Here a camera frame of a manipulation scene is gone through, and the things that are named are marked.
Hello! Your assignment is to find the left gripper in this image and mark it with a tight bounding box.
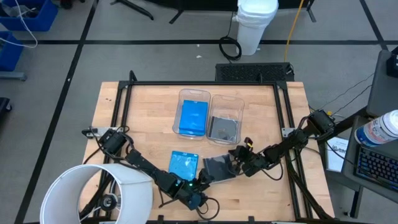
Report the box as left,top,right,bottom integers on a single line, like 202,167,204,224
178,169,216,200

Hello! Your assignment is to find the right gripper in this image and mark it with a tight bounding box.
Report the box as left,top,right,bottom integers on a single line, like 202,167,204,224
228,136,268,177

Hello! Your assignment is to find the blue jewel case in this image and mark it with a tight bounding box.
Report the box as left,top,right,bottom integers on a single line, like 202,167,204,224
178,99,209,137
168,150,200,182

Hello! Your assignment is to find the clear plastic bin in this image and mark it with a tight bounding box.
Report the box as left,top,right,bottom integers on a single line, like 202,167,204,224
206,94,246,147
172,88,212,141

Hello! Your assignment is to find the black perforated computer case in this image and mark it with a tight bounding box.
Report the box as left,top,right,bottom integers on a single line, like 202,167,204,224
215,62,295,83

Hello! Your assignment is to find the white paper sheet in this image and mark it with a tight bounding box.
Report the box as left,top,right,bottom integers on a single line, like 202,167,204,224
325,136,349,174

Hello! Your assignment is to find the grey computer desk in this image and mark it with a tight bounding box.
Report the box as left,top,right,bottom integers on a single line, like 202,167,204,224
323,114,398,218

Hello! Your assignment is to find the white trash can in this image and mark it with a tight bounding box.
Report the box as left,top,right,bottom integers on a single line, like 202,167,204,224
232,0,280,56

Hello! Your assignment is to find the black backlit keyboard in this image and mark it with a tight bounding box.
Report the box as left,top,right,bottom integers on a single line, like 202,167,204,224
354,147,398,192

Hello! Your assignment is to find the white blue wipes canister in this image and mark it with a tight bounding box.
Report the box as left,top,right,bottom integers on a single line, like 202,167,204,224
354,109,398,147

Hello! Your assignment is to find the grey side table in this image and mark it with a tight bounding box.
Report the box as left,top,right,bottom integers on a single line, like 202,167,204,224
366,49,398,118

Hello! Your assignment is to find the black device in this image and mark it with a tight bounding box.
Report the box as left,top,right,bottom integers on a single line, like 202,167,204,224
386,46,398,78

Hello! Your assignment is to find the black box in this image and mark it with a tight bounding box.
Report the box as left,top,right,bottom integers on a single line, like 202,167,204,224
0,96,13,124

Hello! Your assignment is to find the grey metal foot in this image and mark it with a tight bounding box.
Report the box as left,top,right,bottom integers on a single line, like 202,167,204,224
0,71,28,82

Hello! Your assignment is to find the blue storage bin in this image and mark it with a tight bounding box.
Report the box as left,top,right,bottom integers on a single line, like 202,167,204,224
0,30,25,72
0,0,60,32

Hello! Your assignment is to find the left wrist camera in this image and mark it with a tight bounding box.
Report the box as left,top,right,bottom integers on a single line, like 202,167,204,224
186,192,208,210

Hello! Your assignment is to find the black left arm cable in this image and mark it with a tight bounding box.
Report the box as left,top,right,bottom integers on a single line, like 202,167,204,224
158,186,221,221

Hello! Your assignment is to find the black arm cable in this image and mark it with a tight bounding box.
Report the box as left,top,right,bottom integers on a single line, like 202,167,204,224
158,186,221,221
263,159,284,182

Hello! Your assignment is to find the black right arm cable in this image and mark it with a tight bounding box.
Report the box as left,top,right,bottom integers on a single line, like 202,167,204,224
263,159,284,182

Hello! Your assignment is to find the black aluminium table frame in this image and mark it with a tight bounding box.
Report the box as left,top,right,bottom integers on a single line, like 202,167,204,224
79,70,335,224

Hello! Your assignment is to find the black coiled cable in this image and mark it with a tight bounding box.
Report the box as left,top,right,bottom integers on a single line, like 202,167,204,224
218,12,243,62

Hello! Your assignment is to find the yellow cable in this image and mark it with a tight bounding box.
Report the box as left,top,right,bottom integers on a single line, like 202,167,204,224
284,0,305,62

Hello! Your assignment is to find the white cable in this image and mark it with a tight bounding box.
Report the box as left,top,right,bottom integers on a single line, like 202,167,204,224
0,0,39,49

